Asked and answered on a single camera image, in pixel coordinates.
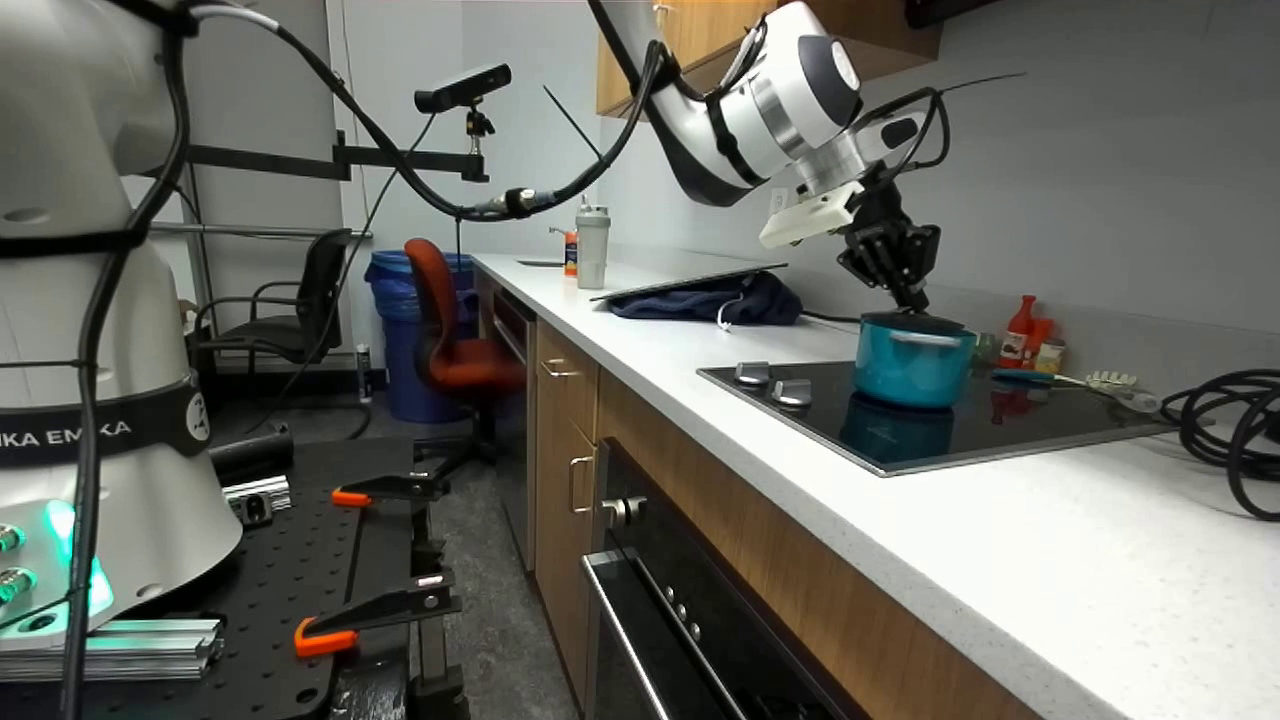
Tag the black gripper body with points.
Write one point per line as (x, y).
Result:
(886, 241)

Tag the dark glass pot lid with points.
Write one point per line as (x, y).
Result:
(943, 326)

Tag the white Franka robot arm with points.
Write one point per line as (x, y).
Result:
(784, 95)

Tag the teal cooking pot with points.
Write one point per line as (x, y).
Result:
(914, 367)

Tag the red sauce bottle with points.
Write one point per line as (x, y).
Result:
(1020, 334)

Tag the teal utensil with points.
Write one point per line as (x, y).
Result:
(1026, 376)

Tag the silver cooktop knob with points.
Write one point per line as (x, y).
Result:
(795, 392)
(752, 374)

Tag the small bottle with yellow label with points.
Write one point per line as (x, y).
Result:
(1048, 357)

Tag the dark blue cloth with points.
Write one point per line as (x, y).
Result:
(723, 300)

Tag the black glass cooktop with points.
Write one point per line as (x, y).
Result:
(1043, 413)

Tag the silver tumbler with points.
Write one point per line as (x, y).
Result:
(594, 255)

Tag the small orange bottle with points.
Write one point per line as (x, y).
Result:
(568, 257)

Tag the silver oven knob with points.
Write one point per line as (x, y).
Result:
(620, 510)

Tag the wooden base cabinet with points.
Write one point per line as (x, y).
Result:
(562, 424)

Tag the black built-in oven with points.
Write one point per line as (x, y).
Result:
(694, 642)

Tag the red office chair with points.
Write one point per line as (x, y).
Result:
(463, 360)

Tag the blue trash bin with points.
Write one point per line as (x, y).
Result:
(394, 334)

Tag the black office chair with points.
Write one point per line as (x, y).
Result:
(320, 286)

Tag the black block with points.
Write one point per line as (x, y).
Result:
(245, 452)

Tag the small grey box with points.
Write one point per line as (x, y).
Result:
(263, 500)

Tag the black breadboard table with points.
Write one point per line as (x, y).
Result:
(265, 575)

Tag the aluminium extrusion bar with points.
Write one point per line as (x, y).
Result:
(134, 654)

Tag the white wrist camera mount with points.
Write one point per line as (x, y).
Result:
(800, 212)

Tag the small wooden wall cabinet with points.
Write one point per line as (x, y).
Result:
(886, 40)

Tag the black stereo camera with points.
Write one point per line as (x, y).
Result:
(463, 90)

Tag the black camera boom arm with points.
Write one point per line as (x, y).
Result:
(284, 161)

